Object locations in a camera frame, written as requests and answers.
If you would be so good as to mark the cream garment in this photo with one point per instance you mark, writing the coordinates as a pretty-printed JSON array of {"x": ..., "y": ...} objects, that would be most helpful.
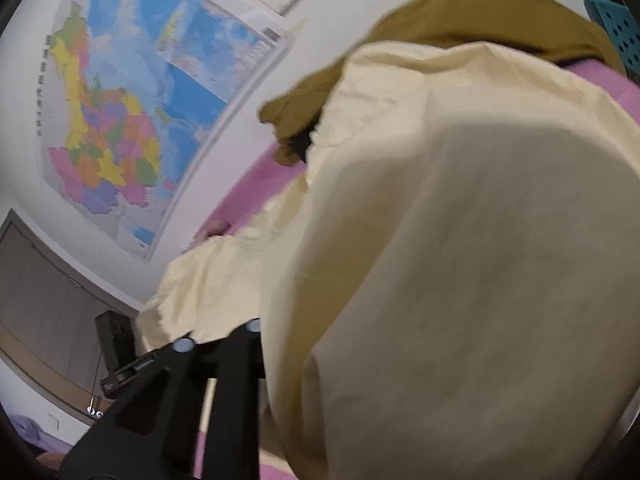
[{"x": 450, "y": 285}]

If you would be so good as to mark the pink printed bed sheet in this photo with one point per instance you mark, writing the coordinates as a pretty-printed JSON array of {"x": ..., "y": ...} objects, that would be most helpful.
[{"x": 260, "y": 185}]

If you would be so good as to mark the black device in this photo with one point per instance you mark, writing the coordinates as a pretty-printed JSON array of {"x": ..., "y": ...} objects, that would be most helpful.
[{"x": 127, "y": 375}]

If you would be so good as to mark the wall map poster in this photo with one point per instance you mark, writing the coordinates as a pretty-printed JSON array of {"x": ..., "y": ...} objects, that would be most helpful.
[{"x": 135, "y": 110}]

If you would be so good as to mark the mustard garment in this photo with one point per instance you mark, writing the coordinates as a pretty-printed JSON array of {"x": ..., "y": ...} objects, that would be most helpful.
[{"x": 475, "y": 20}]

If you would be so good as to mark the lilac garment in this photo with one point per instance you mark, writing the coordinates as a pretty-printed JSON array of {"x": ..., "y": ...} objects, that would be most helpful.
[{"x": 27, "y": 432}]

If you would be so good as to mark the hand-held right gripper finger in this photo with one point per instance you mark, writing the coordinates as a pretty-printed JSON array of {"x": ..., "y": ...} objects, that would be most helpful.
[{"x": 240, "y": 360}]

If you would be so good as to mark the door with grey frame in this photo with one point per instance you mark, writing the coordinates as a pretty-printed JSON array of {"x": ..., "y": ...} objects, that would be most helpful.
[{"x": 45, "y": 300}]

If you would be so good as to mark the blue perforated rack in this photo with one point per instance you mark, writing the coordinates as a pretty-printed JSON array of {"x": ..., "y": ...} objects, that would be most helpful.
[{"x": 617, "y": 20}]

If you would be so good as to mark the black box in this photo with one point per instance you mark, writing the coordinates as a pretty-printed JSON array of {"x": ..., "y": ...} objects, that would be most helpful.
[{"x": 115, "y": 340}]

